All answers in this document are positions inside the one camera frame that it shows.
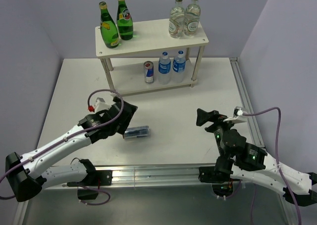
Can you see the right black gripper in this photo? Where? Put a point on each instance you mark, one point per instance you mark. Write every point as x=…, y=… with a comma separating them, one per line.
x=217, y=118

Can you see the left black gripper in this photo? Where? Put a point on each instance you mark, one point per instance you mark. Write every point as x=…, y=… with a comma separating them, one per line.
x=123, y=127

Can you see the Red Bull can front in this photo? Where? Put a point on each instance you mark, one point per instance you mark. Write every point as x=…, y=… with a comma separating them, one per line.
x=136, y=132

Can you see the red bull can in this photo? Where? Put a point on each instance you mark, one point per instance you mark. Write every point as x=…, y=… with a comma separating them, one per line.
x=149, y=72
x=136, y=132

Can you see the pocari sweat bottle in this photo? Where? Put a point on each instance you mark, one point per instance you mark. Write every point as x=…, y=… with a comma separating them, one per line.
x=164, y=66
x=178, y=67

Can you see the Pocari Sweat bottle front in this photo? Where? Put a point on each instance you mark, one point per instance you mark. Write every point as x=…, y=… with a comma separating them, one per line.
x=164, y=66

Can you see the green Perrier bottle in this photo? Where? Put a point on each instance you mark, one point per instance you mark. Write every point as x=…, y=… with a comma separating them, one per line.
x=124, y=21
x=108, y=28

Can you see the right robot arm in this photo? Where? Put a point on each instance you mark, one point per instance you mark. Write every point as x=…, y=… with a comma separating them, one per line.
x=241, y=160

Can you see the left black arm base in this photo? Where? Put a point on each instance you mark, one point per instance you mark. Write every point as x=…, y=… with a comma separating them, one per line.
x=102, y=178

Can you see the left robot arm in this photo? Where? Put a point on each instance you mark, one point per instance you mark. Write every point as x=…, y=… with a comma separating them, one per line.
x=32, y=172

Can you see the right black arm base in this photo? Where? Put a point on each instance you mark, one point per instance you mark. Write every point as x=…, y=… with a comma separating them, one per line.
x=223, y=186

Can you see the white two-tier shelf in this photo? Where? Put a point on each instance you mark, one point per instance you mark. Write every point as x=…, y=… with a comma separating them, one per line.
x=125, y=73

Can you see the clear glass bottle right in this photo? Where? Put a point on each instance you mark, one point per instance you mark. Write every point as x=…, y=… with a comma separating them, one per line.
x=192, y=18

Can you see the clear glass bottle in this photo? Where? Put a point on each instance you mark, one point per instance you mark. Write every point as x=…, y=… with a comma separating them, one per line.
x=192, y=18
x=176, y=20

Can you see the clear glass bottle left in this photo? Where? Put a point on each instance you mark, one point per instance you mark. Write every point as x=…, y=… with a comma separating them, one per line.
x=176, y=20

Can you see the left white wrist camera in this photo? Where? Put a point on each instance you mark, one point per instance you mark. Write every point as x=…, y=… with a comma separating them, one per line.
x=100, y=103

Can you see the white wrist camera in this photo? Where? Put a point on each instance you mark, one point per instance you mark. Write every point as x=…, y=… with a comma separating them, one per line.
x=238, y=116
x=100, y=103

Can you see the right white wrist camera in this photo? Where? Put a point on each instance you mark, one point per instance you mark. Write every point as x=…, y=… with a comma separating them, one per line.
x=238, y=116

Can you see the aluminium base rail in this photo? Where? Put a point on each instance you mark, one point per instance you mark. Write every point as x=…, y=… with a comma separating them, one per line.
x=138, y=176

